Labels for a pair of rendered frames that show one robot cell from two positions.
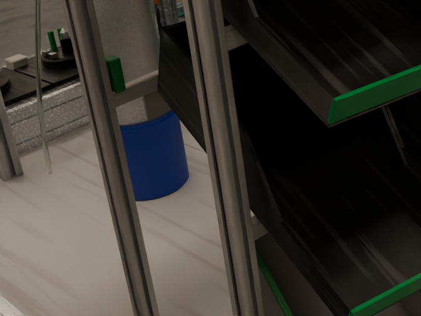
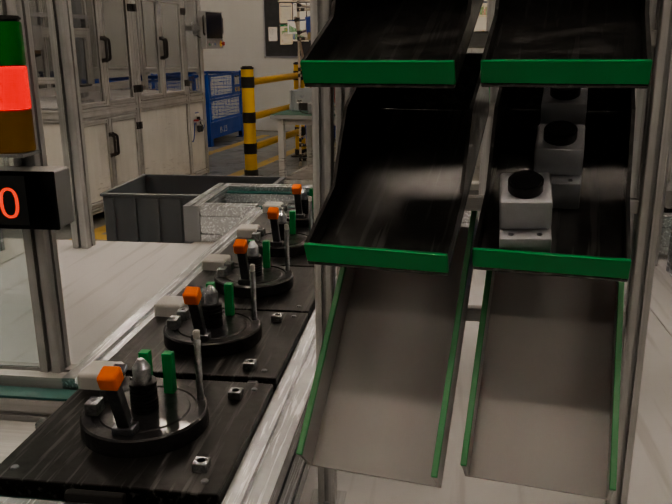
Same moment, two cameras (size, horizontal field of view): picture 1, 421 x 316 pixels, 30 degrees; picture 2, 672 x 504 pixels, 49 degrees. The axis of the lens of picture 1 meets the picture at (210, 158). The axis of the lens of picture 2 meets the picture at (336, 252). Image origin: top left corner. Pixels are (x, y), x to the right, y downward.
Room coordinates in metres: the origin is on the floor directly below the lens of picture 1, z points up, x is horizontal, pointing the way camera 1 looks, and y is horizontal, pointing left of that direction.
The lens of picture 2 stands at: (0.00, -0.55, 1.38)
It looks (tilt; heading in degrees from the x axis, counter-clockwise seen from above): 16 degrees down; 45
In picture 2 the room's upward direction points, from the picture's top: straight up
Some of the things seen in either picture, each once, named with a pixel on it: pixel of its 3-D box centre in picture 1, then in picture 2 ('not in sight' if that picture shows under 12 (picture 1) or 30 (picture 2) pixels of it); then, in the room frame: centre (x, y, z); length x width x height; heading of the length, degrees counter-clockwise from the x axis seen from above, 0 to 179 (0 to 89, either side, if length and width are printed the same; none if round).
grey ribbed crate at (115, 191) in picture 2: not in sight; (199, 213); (1.65, 1.85, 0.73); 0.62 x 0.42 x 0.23; 127
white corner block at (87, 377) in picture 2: not in sight; (102, 381); (0.40, 0.26, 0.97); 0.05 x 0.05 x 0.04; 37
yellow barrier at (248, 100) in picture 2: not in sight; (299, 109); (6.29, 6.32, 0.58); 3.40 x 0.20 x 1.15; 28
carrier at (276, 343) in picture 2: not in sight; (211, 310); (0.59, 0.28, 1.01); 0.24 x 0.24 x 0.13; 37
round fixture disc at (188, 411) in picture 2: not in sight; (145, 416); (0.38, 0.13, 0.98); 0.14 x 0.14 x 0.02
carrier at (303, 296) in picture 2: not in sight; (253, 261); (0.78, 0.43, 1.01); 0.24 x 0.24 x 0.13; 37
